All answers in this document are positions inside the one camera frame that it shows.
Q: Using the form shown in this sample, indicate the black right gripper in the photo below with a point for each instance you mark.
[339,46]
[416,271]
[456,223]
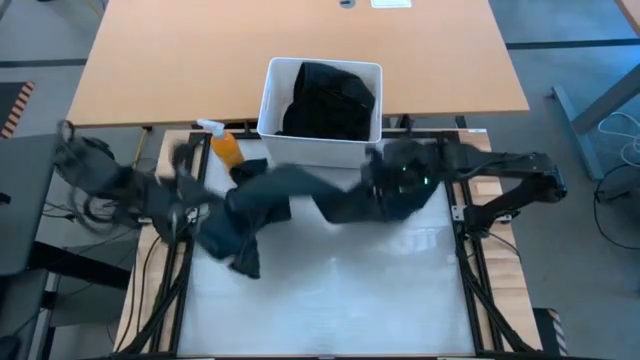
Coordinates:
[405,165]

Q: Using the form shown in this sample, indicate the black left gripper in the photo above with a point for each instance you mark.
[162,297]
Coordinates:
[190,200]

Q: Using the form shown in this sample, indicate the dark blue denim jeans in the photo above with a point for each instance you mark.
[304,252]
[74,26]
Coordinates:
[260,200]

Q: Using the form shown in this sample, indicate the dark grey shorts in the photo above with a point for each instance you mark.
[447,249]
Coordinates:
[330,105]

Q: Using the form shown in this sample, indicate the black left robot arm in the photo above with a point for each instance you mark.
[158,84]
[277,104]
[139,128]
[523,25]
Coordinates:
[100,175]

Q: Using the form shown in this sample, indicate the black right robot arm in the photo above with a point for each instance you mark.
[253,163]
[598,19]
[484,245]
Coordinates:
[525,165]

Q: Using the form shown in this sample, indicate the white plastic laundry bin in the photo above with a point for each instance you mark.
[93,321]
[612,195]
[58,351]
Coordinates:
[320,150]

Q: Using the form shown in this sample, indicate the orange spray bottle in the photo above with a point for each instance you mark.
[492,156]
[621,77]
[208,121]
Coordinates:
[226,147]

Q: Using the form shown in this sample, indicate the light wooden desk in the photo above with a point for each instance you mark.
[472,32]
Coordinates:
[634,12]
[175,60]

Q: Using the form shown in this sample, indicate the white desk socket plate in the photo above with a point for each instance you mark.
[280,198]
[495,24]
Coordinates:
[391,3]

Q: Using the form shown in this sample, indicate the dark grey flat panel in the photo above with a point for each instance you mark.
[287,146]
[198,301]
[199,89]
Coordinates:
[25,215]

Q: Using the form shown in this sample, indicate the dark round desk grommet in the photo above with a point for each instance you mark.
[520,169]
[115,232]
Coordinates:
[348,3]

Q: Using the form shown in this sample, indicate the grey metal desk leg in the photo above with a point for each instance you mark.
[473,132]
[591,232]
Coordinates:
[600,110]

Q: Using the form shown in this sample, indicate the black aluminium table frame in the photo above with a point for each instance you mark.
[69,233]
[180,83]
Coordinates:
[474,300]

